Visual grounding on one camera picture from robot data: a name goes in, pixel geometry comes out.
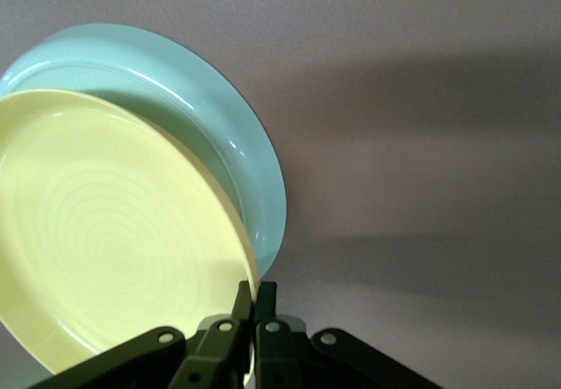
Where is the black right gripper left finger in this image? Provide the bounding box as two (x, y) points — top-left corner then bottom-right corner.
(25, 280), (256, 389)

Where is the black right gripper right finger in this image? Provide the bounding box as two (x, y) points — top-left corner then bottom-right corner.
(254, 280), (440, 389)

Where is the yellow plastic plate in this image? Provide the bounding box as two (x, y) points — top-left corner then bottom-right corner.
(0, 88), (260, 386)

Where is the pale green plastic plate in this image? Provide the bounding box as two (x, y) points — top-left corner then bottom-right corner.
(0, 21), (289, 283)

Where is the brown table cover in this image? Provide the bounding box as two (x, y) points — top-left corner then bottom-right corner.
(0, 0), (561, 389)

